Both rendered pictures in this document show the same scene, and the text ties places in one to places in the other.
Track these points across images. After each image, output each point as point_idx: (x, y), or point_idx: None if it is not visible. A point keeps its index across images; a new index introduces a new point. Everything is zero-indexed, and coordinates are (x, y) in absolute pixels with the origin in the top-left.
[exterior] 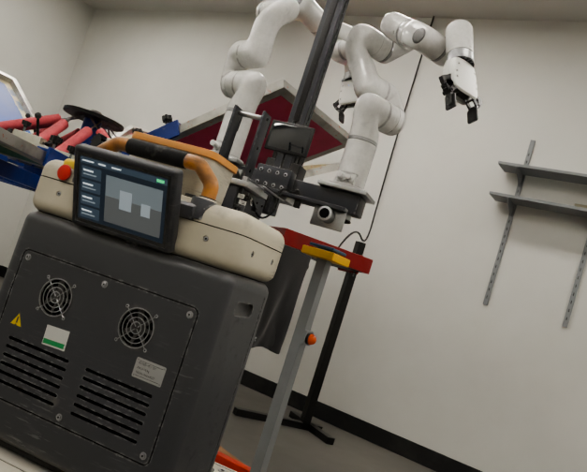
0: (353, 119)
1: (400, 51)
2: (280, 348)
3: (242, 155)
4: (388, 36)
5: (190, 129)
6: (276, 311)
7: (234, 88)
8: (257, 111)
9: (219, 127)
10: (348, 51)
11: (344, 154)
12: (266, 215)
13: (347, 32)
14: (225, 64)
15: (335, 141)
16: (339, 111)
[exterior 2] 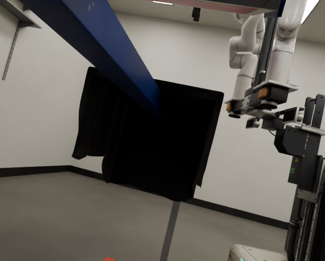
0: (253, 68)
1: (241, 20)
2: (112, 177)
3: (168, 0)
4: (258, 24)
5: (260, 13)
6: (135, 154)
7: (294, 37)
8: (238, 12)
9: (240, 11)
10: (258, 20)
11: (250, 87)
12: (272, 133)
13: None
14: (304, 10)
15: (151, 0)
16: (198, 10)
